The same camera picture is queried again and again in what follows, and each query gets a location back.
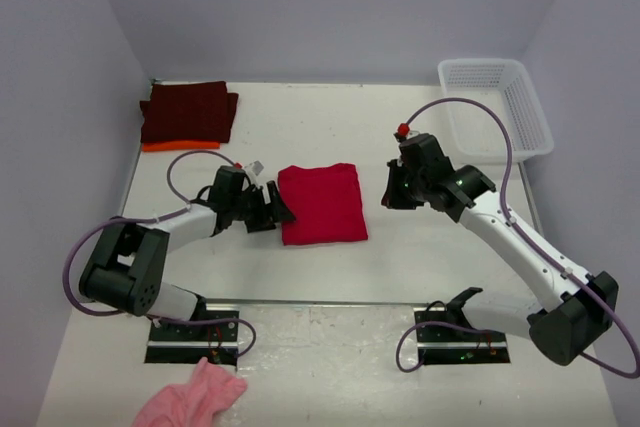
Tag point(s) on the dark maroon t-shirt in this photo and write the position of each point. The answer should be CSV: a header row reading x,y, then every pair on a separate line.
x,y
189,112

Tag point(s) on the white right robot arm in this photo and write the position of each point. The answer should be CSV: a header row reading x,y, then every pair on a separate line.
x,y
572,307

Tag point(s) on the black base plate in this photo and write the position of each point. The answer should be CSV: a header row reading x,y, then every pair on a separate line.
x,y
180,344
439,345

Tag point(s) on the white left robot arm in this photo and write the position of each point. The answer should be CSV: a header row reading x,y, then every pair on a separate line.
x,y
126,268

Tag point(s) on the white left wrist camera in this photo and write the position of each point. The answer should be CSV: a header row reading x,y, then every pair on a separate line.
x,y
253,171

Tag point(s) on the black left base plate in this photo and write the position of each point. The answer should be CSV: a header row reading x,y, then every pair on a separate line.
x,y
180,344

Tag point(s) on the red t-shirt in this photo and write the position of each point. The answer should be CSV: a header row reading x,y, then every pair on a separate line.
x,y
326,202

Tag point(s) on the pink cloth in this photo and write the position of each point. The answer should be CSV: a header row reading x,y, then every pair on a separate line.
x,y
209,391

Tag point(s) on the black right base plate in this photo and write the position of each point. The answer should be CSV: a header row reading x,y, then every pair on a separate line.
x,y
439,345

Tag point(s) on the orange folded t-shirt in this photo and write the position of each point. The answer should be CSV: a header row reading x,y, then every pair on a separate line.
x,y
179,145

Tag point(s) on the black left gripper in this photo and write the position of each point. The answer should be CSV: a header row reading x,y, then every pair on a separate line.
x,y
264,219

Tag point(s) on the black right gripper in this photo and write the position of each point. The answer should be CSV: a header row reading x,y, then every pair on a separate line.
x,y
393,199

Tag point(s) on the white plastic basket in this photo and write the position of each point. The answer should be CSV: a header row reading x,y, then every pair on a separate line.
x,y
504,87

